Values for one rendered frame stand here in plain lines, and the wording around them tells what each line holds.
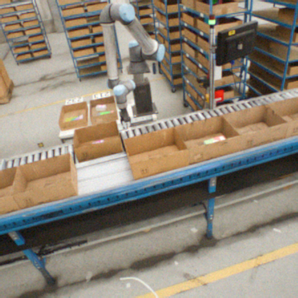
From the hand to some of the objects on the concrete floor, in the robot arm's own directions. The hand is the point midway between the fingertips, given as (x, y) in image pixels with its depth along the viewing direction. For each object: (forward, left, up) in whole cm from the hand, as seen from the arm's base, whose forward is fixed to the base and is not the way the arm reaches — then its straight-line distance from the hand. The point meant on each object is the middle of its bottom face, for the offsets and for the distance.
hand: (127, 128), depth 224 cm
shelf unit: (-133, +214, -77) cm, 263 cm away
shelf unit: (-134, +123, -84) cm, 200 cm away
